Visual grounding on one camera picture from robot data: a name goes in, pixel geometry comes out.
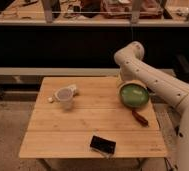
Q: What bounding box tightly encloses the clear plastic measuring cup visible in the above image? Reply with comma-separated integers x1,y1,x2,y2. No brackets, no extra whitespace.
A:
55,88,74,110

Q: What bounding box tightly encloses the green round plate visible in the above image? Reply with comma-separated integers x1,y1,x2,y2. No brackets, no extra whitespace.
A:
119,83,149,108

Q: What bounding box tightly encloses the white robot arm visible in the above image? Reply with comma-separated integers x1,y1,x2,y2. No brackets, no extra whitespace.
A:
114,41,189,171

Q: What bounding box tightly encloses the red-brown handled tool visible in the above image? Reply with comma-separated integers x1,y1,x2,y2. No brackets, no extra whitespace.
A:
132,110,149,126

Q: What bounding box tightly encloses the long metal shelf rail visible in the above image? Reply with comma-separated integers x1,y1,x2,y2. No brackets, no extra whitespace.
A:
0,67,120,76

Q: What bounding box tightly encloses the black rectangular box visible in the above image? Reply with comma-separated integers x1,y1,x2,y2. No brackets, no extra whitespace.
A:
90,136,116,154

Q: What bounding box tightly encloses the white crumpled object behind cup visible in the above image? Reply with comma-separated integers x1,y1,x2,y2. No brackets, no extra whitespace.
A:
68,84,79,96

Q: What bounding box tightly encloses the wooden folding table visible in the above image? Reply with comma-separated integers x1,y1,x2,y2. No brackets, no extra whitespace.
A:
19,77,167,159

